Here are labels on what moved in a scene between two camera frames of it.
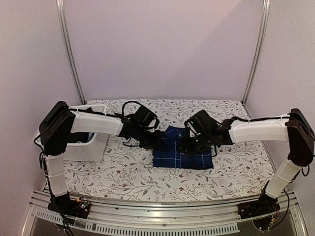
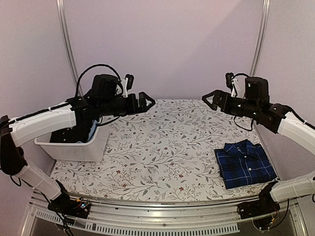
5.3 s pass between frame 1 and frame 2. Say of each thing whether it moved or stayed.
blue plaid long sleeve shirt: moved
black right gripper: moved
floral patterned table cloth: stayed
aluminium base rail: stayed
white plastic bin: stayed
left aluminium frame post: stayed
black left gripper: moved
